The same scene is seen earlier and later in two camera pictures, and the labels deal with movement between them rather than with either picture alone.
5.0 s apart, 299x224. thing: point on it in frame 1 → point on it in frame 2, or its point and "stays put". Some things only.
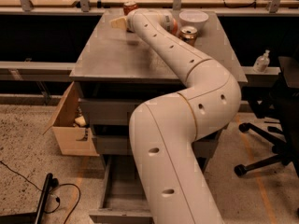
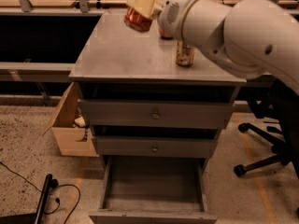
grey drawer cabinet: (120, 71) stays put
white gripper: (128, 22) → (172, 17)
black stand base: (34, 217) stays put
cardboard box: (70, 126) stays put
